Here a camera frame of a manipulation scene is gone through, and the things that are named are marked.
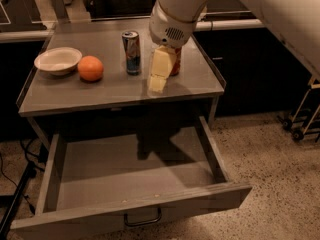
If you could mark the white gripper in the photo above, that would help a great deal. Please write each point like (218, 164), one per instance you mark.
(165, 29)

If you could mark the orange fruit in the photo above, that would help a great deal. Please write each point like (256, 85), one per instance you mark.
(90, 68)

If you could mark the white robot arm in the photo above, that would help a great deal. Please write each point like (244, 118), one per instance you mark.
(296, 23)

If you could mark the grey open drawer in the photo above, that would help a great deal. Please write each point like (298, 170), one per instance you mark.
(89, 184)

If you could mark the red cola can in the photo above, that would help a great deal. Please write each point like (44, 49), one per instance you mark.
(176, 68)

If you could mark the blue silver drink can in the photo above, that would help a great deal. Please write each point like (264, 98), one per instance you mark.
(131, 45)

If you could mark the white bowl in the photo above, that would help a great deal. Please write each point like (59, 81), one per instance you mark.
(58, 61)

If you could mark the grey cabinet table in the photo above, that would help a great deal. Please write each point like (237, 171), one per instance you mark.
(48, 95)

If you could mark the wheeled cart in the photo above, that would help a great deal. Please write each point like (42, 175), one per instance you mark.
(304, 119)

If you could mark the black stand leg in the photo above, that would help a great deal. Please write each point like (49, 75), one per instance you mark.
(14, 201)

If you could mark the white horizontal rail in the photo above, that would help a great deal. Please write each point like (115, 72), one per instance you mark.
(228, 25)

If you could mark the black drawer handle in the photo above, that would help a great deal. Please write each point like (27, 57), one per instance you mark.
(142, 217)

